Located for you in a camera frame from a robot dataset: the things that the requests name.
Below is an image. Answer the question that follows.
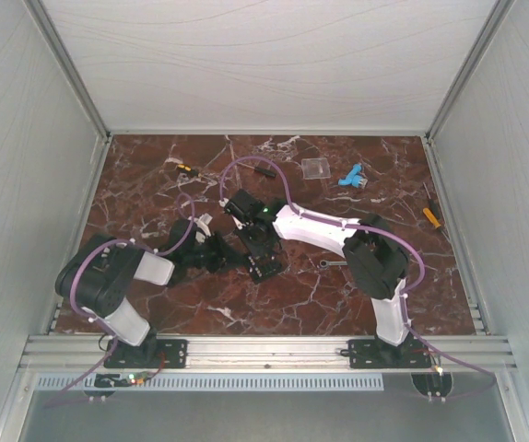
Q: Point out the aluminium mounting rail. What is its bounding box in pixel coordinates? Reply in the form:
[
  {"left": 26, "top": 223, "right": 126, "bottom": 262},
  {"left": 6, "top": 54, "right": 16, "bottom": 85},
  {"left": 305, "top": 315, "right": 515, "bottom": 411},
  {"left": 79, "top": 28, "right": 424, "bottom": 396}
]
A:
[{"left": 19, "top": 334, "right": 516, "bottom": 373}]

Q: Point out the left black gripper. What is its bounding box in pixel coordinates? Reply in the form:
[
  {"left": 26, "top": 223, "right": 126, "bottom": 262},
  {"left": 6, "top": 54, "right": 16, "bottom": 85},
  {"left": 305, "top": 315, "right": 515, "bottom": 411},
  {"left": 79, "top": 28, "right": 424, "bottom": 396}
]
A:
[{"left": 185, "top": 231, "right": 249, "bottom": 274}]

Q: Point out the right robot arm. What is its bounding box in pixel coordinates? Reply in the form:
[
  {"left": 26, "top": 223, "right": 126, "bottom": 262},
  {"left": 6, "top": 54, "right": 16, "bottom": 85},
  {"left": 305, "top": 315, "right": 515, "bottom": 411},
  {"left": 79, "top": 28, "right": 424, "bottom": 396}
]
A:
[{"left": 220, "top": 190, "right": 410, "bottom": 366}]

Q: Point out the black handle screwdriver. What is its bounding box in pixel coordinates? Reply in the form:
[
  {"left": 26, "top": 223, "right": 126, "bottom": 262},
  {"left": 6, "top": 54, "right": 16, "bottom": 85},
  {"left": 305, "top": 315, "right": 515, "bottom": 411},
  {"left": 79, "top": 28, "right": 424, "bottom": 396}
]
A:
[{"left": 238, "top": 162, "right": 276, "bottom": 179}]

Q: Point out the silver wrench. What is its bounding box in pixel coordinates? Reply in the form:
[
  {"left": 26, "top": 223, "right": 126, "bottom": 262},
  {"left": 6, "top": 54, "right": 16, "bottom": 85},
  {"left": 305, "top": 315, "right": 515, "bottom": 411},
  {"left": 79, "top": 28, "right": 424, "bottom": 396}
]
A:
[{"left": 319, "top": 260, "right": 347, "bottom": 269}]

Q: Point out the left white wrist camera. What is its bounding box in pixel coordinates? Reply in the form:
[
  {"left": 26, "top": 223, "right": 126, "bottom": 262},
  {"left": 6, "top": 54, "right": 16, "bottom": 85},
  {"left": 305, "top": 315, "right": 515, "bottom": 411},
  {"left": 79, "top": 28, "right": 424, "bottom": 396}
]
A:
[{"left": 194, "top": 214, "right": 213, "bottom": 244}]

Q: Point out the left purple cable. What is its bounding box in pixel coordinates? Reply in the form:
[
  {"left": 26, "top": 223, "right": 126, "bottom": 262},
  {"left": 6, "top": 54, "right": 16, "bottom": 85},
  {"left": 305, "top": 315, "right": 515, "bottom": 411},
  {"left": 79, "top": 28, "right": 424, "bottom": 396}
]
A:
[{"left": 42, "top": 192, "right": 196, "bottom": 410}]

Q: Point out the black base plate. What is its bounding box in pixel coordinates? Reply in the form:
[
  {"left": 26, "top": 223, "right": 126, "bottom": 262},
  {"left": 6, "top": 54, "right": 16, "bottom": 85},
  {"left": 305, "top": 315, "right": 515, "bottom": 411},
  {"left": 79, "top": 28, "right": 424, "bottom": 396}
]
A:
[
  {"left": 103, "top": 336, "right": 188, "bottom": 369},
  {"left": 338, "top": 336, "right": 432, "bottom": 369}
]

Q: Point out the blue plastic connector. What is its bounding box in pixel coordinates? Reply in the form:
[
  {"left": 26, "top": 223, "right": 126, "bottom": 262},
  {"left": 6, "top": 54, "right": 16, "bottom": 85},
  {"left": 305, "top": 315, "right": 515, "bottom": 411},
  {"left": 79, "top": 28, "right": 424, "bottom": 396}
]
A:
[{"left": 338, "top": 164, "right": 368, "bottom": 189}]

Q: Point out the purple cable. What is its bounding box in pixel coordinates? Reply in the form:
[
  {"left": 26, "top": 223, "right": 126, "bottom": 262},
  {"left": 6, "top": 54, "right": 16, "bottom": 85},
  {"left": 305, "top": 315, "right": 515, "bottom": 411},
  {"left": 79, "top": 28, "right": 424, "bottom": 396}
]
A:
[
  {"left": 42, "top": 192, "right": 196, "bottom": 410},
  {"left": 218, "top": 155, "right": 500, "bottom": 402}
]

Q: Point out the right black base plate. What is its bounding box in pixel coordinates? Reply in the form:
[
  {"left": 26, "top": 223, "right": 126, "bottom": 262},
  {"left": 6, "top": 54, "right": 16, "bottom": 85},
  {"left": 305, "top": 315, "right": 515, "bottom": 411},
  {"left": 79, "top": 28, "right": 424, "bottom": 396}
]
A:
[{"left": 338, "top": 336, "right": 432, "bottom": 369}]

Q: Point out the orange handle screwdriver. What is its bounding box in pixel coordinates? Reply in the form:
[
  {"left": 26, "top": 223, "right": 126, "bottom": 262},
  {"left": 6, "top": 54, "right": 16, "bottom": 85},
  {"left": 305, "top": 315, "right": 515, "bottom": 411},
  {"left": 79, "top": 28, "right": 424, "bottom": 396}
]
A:
[{"left": 422, "top": 207, "right": 448, "bottom": 238}]

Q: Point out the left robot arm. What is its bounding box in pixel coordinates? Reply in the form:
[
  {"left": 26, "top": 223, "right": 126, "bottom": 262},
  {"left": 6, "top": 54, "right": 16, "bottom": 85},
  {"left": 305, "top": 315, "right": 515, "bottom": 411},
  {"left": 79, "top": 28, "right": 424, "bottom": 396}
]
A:
[{"left": 54, "top": 218, "right": 245, "bottom": 366}]

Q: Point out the black yellow screwdriver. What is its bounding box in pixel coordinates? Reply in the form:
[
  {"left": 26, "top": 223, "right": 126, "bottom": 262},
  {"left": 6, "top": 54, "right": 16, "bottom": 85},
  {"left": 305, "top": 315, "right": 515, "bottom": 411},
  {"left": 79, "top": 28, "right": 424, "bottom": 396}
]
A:
[{"left": 176, "top": 164, "right": 207, "bottom": 180}]

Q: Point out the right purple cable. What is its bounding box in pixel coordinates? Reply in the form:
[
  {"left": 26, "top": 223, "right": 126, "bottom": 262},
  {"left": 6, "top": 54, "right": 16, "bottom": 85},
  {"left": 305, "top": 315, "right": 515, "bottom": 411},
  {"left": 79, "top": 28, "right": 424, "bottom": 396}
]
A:
[{"left": 218, "top": 155, "right": 500, "bottom": 402}]

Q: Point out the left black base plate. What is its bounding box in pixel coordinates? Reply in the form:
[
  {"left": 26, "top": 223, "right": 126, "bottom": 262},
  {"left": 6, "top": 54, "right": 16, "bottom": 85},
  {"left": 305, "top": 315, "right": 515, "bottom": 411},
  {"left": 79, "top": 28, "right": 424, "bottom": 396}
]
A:
[{"left": 103, "top": 336, "right": 188, "bottom": 369}]

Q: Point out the clear plastic fuse box lid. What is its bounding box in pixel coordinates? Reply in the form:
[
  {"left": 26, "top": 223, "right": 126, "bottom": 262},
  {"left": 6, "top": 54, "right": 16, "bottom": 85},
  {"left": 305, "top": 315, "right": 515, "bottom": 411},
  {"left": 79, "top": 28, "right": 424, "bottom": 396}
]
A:
[{"left": 300, "top": 157, "right": 331, "bottom": 180}]

